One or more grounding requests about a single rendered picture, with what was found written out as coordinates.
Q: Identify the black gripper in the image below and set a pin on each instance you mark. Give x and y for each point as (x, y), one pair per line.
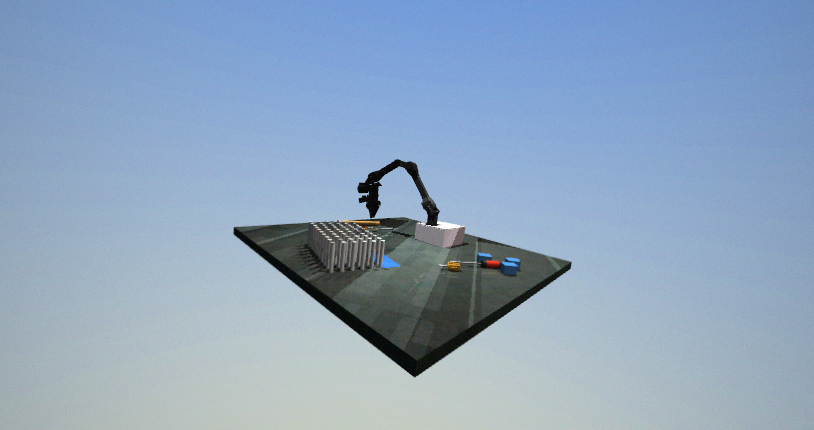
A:
(372, 205)

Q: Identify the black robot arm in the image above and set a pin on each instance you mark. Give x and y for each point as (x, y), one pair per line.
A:
(411, 167)

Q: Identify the yellow screwdriver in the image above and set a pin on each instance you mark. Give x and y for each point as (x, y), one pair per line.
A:
(452, 266)

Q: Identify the red-handled screwdriver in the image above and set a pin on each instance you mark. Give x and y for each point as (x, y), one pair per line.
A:
(487, 264)

